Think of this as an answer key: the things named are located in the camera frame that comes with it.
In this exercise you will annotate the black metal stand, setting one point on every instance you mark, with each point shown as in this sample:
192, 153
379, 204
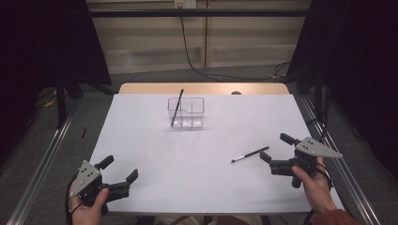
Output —
61, 103
318, 93

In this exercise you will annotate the person's left hand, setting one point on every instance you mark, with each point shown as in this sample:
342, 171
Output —
86, 215

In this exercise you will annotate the wooden table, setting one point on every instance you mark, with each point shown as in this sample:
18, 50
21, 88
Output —
203, 88

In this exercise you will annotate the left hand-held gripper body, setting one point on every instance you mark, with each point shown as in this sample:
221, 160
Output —
86, 178

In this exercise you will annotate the clear acrylic organizer box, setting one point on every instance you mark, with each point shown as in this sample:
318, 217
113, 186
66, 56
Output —
194, 115

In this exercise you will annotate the white wall socket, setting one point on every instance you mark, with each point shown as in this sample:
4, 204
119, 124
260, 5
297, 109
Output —
186, 3

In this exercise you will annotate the aluminium floor rail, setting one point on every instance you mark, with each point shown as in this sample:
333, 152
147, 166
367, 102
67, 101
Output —
40, 168
359, 193

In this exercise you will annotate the person's right hand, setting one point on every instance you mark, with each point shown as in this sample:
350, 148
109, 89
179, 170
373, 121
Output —
317, 190

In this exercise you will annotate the black horizontal frame bar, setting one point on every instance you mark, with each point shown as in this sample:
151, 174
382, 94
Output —
219, 13

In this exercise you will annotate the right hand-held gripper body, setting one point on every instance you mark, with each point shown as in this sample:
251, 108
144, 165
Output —
313, 148

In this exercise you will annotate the white table mat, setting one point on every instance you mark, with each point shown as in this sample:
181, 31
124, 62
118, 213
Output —
203, 172

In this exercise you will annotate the black curtain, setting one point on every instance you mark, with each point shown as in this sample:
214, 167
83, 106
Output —
47, 37
359, 62

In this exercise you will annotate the black makeup brush silver ferrule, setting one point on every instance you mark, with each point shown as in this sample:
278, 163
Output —
250, 154
177, 108

